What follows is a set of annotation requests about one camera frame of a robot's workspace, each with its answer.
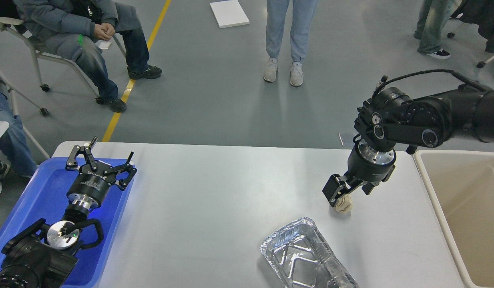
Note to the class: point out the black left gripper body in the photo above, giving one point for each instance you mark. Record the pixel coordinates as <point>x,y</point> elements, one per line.
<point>91,187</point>

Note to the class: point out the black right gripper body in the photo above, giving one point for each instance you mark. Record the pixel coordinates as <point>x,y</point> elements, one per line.
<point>370,165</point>

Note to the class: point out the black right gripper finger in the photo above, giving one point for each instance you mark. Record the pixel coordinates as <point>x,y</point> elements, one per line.
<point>337,186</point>
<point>368,187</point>

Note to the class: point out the brown paper ball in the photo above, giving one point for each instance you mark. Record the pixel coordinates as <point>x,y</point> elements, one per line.
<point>344,204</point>

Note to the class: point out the aluminium foil tray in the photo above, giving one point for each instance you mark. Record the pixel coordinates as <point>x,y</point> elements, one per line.
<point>302,258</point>

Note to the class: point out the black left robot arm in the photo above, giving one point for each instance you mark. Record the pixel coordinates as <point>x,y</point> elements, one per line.
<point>60,232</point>

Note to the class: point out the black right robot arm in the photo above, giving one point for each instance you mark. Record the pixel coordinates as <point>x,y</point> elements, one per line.
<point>391,117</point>

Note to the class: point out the left floor plate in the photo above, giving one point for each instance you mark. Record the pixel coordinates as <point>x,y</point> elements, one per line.
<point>347,139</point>

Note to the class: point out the blue plastic tray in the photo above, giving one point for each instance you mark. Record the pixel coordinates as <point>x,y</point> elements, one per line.
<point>45,197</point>

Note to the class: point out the person in jeans at left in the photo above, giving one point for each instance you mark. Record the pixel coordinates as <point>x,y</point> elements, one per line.
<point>13,144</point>

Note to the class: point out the beige plastic bin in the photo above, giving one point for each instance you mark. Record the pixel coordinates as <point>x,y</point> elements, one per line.
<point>460,185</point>

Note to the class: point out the person in grey puffer jacket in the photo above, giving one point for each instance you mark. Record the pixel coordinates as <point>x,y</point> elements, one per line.
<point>71,28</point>

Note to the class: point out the white chair on castors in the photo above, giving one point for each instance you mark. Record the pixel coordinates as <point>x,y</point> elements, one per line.
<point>40,51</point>

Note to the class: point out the person in green-grey trousers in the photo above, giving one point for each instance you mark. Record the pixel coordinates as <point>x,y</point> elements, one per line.
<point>432,18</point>

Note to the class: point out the white flat box on floor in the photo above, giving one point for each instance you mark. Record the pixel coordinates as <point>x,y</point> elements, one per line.
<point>229,13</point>

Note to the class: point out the chair with dark coat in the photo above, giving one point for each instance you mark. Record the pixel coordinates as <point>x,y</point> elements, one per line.
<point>481,13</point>

